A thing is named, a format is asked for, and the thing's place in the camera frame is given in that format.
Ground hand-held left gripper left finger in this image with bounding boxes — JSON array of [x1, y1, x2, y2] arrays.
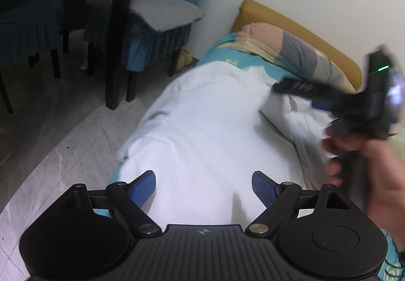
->
[[57, 170, 163, 235]]

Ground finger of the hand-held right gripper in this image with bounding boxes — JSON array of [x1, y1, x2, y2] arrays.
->
[[273, 77, 340, 111]]

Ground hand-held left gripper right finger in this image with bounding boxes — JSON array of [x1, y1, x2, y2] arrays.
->
[[245, 170, 352, 237]]

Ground white blanket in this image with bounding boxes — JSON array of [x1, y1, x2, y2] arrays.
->
[[118, 61, 344, 226]]

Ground person's right hand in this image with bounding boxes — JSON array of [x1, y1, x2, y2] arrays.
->
[[322, 128, 405, 237]]

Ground striped pillow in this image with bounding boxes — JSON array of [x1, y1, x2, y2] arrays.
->
[[237, 23, 357, 94]]

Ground mustard yellow headboard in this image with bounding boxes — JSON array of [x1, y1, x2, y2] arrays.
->
[[230, 0, 363, 94]]

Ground yellow slippers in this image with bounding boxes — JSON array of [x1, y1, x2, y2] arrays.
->
[[175, 49, 199, 73]]

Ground chair with blue cover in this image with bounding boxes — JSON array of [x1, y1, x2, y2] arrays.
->
[[61, 0, 121, 54], [83, 0, 222, 103], [0, 0, 65, 115]]

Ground grey seat cushion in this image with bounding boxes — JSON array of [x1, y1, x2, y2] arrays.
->
[[85, 0, 205, 32]]

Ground black table with white top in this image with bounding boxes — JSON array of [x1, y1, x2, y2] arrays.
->
[[0, 0, 144, 111]]

